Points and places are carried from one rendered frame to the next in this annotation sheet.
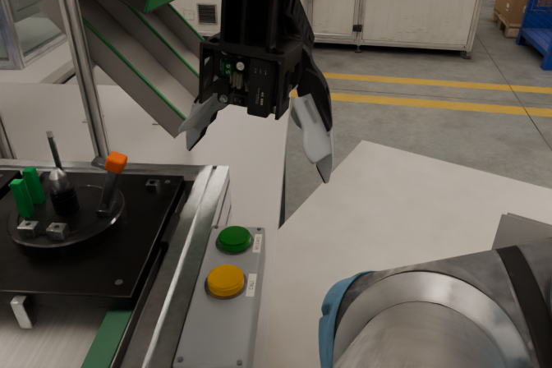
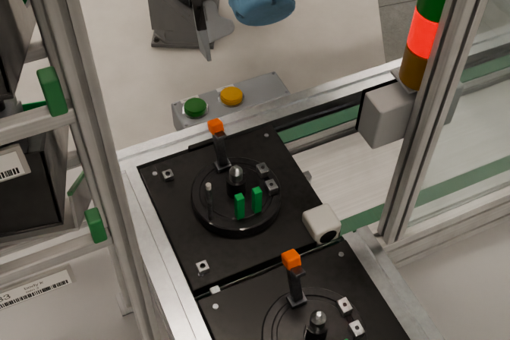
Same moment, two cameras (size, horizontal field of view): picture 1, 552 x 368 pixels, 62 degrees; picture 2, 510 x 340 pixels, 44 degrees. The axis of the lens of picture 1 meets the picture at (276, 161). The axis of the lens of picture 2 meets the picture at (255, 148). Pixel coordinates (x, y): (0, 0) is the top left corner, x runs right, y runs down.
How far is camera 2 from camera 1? 116 cm
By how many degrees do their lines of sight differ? 83
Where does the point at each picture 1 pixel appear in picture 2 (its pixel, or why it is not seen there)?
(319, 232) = not seen: hidden behind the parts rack
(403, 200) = (37, 93)
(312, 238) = (114, 130)
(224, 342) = (267, 82)
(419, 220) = not seen: hidden behind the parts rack
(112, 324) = (284, 136)
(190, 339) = (274, 94)
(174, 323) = (270, 105)
